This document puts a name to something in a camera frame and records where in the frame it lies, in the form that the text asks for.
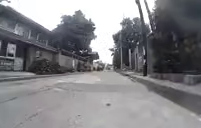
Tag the pale pole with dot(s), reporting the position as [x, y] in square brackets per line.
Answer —
[121, 50]

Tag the tall tree cluster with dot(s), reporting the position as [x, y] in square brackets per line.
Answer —
[129, 38]

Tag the grey concrete road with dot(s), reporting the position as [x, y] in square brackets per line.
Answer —
[88, 103]

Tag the large dark tree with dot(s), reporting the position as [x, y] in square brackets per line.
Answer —
[73, 31]

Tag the dark pole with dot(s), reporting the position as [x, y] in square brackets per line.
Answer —
[143, 36]

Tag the dark bush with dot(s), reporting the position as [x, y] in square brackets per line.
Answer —
[44, 66]

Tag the dense dark hedge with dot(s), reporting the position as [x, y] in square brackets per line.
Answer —
[183, 36]

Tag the two-storey building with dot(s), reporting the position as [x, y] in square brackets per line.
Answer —
[11, 43]

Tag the concrete pavement strip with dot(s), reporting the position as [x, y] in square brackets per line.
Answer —
[8, 76]

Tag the raised concrete sidewalk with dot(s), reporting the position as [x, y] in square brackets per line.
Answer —
[191, 88]

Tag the grey boundary wall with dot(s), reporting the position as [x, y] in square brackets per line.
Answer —
[69, 61]

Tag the low concrete wall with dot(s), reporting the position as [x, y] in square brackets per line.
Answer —
[179, 77]

